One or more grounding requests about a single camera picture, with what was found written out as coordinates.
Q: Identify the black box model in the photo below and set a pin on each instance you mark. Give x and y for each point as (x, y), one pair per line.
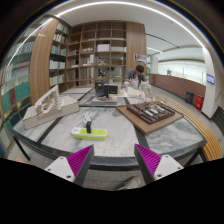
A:
(105, 89)

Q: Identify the green white power strip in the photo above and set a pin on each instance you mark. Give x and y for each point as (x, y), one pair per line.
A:
(98, 134)

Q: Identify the dark brown architectural model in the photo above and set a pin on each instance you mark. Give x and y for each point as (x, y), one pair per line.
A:
(151, 112)

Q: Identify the white wireframe model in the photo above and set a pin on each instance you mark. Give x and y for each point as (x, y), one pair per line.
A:
(149, 96)

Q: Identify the wooden bookshelf wall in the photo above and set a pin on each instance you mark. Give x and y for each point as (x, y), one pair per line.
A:
(104, 51)

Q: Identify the dark blue bin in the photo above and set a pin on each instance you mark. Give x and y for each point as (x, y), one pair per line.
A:
(189, 97)

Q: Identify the wall screen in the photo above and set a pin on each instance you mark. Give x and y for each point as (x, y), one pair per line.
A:
(210, 79)

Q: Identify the black charger plug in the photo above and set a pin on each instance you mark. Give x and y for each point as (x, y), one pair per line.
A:
(88, 126)

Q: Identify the brown wooden model baseboard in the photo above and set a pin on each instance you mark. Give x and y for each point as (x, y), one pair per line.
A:
(143, 126)

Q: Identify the seated person in grey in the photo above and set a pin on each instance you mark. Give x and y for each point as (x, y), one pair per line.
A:
(136, 74)

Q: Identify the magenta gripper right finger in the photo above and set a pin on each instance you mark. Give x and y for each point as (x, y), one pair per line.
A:
(154, 166)

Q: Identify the red bin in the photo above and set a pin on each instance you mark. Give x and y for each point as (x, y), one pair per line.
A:
(199, 102)

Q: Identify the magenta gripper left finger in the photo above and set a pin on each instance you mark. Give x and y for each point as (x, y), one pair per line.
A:
(74, 167)

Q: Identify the white architectural model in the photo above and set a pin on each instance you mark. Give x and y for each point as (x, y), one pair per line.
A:
(49, 107)

